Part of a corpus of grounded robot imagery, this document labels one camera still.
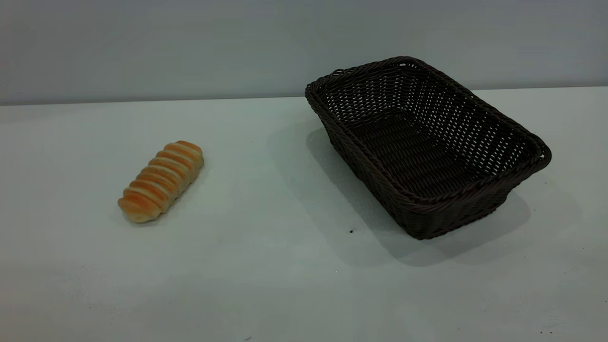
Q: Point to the ridged golden bread roll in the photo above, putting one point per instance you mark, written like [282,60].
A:
[161,180]

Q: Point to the black woven wicker basket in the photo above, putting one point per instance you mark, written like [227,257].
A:
[427,161]

